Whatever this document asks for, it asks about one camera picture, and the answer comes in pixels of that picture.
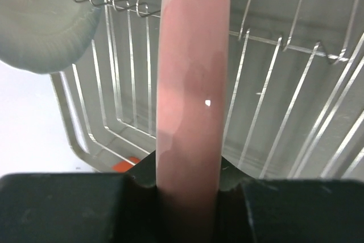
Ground pale green ceramic bowl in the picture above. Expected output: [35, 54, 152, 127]
[1, 0, 103, 74]

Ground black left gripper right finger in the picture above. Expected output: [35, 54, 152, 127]
[217, 159, 363, 242]

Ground pink and cream plate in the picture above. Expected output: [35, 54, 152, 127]
[156, 0, 230, 242]

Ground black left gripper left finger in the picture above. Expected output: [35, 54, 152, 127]
[1, 154, 157, 242]

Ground metal wire dish rack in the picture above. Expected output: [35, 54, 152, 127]
[51, 0, 363, 180]

